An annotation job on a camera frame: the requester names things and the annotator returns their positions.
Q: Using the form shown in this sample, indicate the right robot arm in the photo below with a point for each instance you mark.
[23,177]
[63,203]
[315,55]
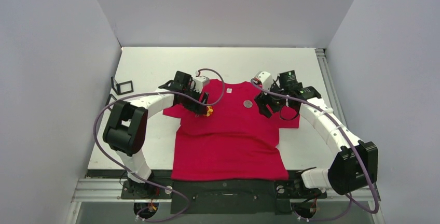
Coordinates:
[355,162]

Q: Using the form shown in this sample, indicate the red t-shirt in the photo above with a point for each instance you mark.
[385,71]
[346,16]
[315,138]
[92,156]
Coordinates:
[234,142]

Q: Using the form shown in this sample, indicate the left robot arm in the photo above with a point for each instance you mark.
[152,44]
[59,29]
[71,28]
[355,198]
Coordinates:
[125,130]

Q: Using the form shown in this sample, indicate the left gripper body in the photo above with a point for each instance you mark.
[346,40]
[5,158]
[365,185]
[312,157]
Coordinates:
[192,94]

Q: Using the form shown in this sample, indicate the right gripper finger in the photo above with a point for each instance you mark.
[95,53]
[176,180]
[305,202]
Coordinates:
[262,101]
[276,103]

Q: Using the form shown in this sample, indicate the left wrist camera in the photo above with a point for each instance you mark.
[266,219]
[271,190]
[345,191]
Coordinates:
[200,81]

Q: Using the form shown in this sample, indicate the aluminium front rail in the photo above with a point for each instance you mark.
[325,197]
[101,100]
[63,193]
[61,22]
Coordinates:
[105,190]

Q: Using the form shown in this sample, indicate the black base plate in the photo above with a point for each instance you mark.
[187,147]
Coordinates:
[234,196]

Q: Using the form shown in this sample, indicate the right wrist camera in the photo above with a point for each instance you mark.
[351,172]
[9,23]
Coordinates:
[264,78]

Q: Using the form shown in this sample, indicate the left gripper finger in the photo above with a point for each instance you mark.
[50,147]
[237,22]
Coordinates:
[190,105]
[201,108]

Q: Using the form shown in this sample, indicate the aluminium side rail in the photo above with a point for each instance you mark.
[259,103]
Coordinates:
[329,84]

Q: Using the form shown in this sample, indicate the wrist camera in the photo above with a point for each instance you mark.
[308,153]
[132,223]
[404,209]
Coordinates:
[264,78]
[200,81]

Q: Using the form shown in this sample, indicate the black frame stand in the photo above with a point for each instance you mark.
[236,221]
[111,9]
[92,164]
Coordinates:
[119,89]

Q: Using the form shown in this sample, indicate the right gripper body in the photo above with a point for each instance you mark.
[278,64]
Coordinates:
[263,101]

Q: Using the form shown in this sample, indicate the orange yellow pompom brooch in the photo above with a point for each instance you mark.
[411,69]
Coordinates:
[209,111]

